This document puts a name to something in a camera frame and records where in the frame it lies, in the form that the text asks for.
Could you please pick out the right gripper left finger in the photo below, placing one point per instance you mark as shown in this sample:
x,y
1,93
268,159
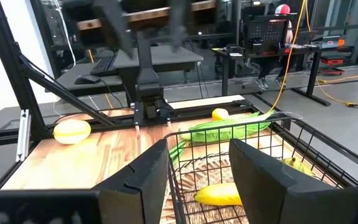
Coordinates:
x,y
135,199

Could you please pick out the long green beans bunch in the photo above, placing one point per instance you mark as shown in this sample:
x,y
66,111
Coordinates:
x,y
177,152

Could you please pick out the green leafy vegetable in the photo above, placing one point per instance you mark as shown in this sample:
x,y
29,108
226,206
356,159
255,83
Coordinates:
x,y
222,132

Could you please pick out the red toolbox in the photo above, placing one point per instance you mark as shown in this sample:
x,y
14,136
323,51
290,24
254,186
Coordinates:
x,y
332,61

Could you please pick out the yellow-orange starfruit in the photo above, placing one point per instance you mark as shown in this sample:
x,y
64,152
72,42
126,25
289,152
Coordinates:
x,y
71,132

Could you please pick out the yellow lemon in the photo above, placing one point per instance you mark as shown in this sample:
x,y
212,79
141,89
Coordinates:
x,y
220,114

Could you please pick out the silver aluminium bracket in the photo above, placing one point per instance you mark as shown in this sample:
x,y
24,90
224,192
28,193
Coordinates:
x,y
23,137

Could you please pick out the grey laptop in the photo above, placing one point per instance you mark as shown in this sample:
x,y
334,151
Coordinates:
x,y
306,38

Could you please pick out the black computer mouse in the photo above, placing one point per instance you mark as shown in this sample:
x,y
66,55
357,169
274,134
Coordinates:
x,y
87,79

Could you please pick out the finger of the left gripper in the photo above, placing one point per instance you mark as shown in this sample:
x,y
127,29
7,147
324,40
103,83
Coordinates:
x,y
179,25
117,28

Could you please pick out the yellow banana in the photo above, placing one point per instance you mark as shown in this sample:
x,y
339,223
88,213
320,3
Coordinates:
x,y
219,194

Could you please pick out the wooden table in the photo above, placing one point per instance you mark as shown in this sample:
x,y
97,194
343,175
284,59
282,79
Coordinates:
x,y
148,14

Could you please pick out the black desk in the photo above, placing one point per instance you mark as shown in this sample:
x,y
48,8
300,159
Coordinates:
x,y
314,77

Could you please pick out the black keyboard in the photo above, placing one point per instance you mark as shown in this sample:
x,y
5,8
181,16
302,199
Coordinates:
x,y
104,66

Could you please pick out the black pegboard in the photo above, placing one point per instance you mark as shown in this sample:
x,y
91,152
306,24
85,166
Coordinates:
x,y
267,34

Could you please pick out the light green mango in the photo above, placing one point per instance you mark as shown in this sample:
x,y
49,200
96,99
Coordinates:
x,y
300,168

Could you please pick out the person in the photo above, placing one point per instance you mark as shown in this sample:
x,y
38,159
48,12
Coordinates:
x,y
269,70

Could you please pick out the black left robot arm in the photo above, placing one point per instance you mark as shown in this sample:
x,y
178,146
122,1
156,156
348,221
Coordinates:
x,y
146,84

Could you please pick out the grey desk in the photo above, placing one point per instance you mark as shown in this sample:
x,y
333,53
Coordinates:
x,y
166,56

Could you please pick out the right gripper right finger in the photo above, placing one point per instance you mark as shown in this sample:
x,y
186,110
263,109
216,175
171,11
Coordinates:
x,y
275,202

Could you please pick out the grey orange device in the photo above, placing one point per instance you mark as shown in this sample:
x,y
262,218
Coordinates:
x,y
331,42

